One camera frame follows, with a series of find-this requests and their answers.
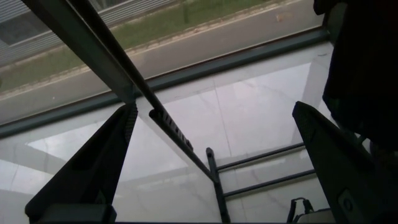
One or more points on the black clothes rack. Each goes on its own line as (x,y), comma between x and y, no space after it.
(174,127)

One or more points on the black garment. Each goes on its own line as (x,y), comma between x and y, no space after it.
(367,77)

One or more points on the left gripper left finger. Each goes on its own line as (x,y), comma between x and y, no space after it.
(84,180)

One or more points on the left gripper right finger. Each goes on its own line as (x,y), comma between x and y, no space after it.
(357,193)

